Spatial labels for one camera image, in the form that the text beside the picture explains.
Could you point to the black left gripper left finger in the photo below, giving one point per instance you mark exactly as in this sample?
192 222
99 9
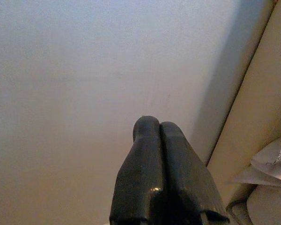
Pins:
138 178

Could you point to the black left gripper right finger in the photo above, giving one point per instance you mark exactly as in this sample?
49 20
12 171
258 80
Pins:
189 182

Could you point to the plain white folded sheet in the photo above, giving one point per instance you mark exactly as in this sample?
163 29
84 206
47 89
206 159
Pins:
260 173

